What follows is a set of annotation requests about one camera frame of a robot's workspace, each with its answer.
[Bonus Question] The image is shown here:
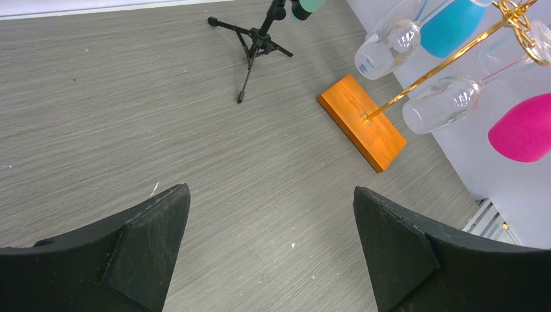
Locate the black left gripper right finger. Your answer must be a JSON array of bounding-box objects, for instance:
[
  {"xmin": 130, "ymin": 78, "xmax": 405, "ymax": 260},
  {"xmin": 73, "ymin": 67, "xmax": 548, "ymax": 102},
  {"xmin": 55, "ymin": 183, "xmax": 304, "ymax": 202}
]
[{"xmin": 353, "ymin": 187, "xmax": 550, "ymax": 311}]

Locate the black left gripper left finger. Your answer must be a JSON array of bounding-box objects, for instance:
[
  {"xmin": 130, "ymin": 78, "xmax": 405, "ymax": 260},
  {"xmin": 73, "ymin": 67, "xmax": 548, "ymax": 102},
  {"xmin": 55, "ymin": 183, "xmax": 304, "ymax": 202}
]
[{"xmin": 1, "ymin": 184, "xmax": 190, "ymax": 311}]

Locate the clear wine glass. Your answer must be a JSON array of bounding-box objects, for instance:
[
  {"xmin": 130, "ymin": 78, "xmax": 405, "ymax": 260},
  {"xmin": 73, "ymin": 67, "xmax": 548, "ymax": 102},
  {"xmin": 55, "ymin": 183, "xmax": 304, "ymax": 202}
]
[
  {"xmin": 402, "ymin": 54, "xmax": 533, "ymax": 135},
  {"xmin": 354, "ymin": 1, "xmax": 451, "ymax": 80}
]

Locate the pink plastic wine glass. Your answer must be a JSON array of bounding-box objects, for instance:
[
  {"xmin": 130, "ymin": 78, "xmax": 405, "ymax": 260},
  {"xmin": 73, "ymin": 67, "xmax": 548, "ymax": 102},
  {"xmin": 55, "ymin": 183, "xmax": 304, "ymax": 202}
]
[{"xmin": 487, "ymin": 81, "xmax": 550, "ymax": 163}]

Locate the orange wooden rack base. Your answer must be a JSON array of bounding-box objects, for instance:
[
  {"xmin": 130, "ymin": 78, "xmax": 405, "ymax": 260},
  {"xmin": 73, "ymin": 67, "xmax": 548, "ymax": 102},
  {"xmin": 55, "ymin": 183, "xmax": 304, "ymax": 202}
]
[{"xmin": 318, "ymin": 75, "xmax": 407, "ymax": 173}]

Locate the clear wine glass on rack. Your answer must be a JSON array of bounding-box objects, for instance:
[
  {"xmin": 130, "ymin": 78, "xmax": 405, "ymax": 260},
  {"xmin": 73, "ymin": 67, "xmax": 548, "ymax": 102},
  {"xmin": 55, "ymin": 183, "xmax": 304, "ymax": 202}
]
[{"xmin": 354, "ymin": 1, "xmax": 451, "ymax": 80}]

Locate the blue plastic wine glass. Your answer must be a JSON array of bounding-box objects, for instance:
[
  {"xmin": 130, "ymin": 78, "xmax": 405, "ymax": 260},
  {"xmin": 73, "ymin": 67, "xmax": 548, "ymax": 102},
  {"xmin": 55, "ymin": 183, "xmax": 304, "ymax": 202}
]
[{"xmin": 418, "ymin": 0, "xmax": 492, "ymax": 59}]

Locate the black mini tripod stand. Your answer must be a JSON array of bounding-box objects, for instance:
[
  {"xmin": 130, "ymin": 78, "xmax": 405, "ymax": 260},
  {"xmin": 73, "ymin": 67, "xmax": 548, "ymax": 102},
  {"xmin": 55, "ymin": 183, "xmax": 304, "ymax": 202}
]
[{"xmin": 207, "ymin": 0, "xmax": 294, "ymax": 103}]

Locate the mint green microphone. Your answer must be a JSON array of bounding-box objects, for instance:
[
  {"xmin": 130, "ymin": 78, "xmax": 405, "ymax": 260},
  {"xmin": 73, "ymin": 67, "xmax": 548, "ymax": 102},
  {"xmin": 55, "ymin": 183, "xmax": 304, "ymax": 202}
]
[{"xmin": 291, "ymin": 0, "xmax": 326, "ymax": 21}]

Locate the aluminium frame rail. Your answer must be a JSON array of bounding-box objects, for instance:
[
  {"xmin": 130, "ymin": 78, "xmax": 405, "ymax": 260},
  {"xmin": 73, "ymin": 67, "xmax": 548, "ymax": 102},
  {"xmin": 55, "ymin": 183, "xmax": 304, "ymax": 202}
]
[{"xmin": 463, "ymin": 198, "xmax": 520, "ymax": 245}]

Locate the gold wire glass rack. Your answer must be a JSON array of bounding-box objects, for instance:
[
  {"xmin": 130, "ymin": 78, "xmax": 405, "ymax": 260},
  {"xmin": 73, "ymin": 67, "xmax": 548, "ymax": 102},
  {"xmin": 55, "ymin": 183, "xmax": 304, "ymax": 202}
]
[{"xmin": 363, "ymin": 0, "xmax": 550, "ymax": 125}]

